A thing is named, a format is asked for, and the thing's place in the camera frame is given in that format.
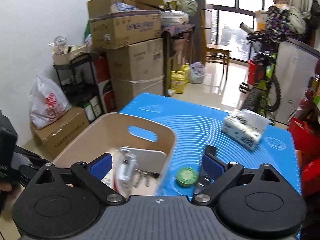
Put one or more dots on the window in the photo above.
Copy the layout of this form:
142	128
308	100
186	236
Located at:
230	30

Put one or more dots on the yellow oil jug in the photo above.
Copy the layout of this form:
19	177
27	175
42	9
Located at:
186	71
178	83

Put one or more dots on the taped cardboard box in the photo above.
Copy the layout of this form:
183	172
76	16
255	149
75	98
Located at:
140	92

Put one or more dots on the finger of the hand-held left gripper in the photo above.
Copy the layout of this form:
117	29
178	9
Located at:
30	160

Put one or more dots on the clear plastic containers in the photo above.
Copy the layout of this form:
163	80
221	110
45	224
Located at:
173	17

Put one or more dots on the bunch of keys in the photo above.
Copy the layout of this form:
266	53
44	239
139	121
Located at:
145	177

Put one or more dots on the large closed cardboard box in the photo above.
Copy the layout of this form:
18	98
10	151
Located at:
135	60

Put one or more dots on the white patterned tissue box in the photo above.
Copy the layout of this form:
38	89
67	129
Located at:
245	130

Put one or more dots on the shallow cardboard tray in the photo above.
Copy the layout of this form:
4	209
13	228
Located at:
67	56

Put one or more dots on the wooden chair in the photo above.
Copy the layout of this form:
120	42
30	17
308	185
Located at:
216	52

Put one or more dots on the red paper bag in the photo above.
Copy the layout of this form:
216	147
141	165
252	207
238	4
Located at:
307	140

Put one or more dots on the green bag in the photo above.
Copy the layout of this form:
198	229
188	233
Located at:
87	31

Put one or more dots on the purple patterned cloth bundle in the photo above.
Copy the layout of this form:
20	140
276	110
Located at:
277	18

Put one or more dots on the green black bicycle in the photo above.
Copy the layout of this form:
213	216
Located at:
265	80

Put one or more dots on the grey plastic bag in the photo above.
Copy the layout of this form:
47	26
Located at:
197	73

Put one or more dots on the black shelf cart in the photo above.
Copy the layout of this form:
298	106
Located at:
75	87

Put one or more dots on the open cardboard box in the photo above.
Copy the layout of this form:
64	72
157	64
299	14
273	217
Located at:
125	28

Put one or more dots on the white chest freezer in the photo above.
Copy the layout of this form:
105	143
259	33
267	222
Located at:
297	80

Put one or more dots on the green tape roll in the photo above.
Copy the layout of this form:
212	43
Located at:
187	177

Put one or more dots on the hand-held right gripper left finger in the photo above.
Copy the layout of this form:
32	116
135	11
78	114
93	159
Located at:
100	167

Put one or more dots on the beige plastic storage bin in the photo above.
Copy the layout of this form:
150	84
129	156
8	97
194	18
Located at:
110	125

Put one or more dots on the red bucket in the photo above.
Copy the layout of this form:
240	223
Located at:
253	72

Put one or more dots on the low wide cardboard box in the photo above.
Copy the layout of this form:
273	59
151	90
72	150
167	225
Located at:
62	135

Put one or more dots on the red appliance box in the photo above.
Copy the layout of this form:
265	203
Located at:
105	85

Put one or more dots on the white red printed plastic bag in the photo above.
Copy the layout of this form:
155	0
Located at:
48	105

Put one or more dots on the person's left hand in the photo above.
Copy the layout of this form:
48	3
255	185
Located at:
5	187

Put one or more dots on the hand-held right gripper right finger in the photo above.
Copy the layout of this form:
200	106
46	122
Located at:
212	166

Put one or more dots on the blue silicone mat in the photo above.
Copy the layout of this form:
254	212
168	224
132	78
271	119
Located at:
195	120

